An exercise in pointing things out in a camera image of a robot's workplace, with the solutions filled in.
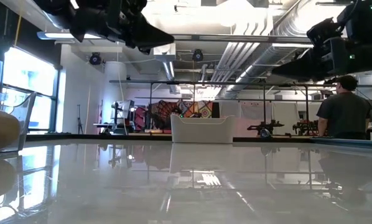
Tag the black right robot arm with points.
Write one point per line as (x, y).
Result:
(369, 46)

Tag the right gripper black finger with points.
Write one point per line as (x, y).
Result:
(310, 78)
(304, 67)

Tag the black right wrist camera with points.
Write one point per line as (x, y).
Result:
(324, 31)

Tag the white ceiling box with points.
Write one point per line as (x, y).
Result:
(165, 53)

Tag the dark striped quilt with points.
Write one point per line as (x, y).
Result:
(161, 112)

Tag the black tripod stand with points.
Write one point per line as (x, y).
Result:
(79, 124)

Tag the computer monitor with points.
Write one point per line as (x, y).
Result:
(123, 109)

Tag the black round ceiling device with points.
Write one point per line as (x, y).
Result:
(198, 55)
(95, 58)

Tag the person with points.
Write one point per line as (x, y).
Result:
(344, 115)

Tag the black clamp fixture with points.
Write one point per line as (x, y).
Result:
(254, 127)
(304, 127)

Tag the ceiling strip light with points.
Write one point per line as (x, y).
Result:
(58, 35)

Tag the black metal pipe rack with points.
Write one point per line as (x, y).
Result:
(204, 82)

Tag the white plastic basket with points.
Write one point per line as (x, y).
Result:
(201, 130)

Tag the blue-black table clamp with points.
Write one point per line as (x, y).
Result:
(265, 133)

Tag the metal tray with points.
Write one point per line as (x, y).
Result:
(27, 109)

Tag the colourful patchwork quilt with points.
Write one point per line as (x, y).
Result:
(195, 109)

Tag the grey ceiling rail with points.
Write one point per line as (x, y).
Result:
(220, 38)

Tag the large window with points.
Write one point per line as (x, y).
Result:
(33, 74)

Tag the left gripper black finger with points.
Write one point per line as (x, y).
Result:
(151, 34)
(145, 48)

